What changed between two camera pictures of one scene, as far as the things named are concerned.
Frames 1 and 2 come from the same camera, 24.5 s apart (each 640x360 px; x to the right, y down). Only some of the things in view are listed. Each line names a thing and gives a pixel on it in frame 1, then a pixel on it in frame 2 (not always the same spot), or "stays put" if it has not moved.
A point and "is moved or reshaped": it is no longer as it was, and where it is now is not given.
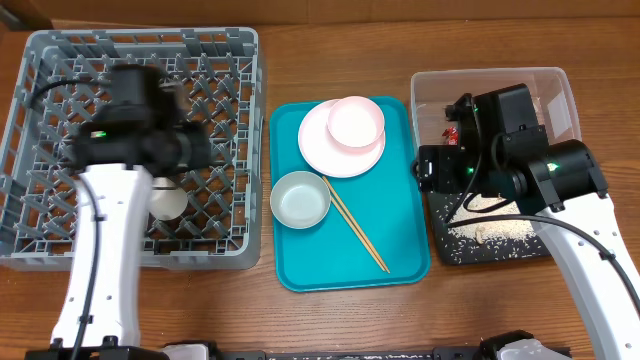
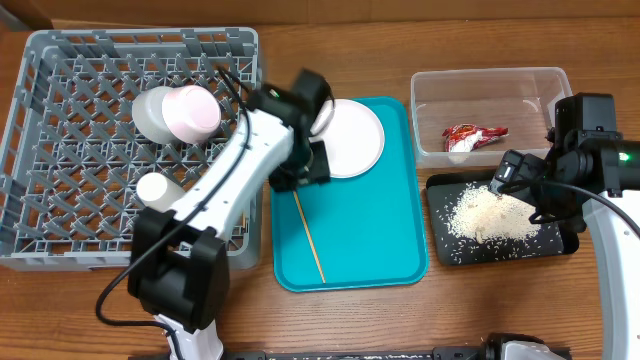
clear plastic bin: (550, 99) stays put
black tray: (481, 242) stays put
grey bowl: (300, 200) is moved or reshaped
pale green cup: (168, 202) stays put
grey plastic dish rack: (60, 77) stays put
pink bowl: (356, 124) is moved or reshaped
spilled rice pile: (481, 232) stays put
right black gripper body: (460, 114) to (545, 182)
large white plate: (327, 156) stays put
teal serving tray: (385, 202) stays put
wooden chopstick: (358, 233) to (309, 236)
